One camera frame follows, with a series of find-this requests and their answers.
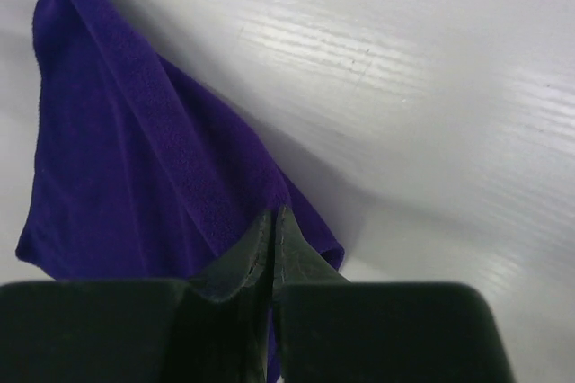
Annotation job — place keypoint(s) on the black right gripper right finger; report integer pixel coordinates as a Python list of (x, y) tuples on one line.
[(329, 329)]

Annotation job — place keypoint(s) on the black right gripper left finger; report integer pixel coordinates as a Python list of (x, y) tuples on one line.
[(210, 328)]

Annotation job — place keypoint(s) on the purple towel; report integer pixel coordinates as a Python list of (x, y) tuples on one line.
[(140, 171)]

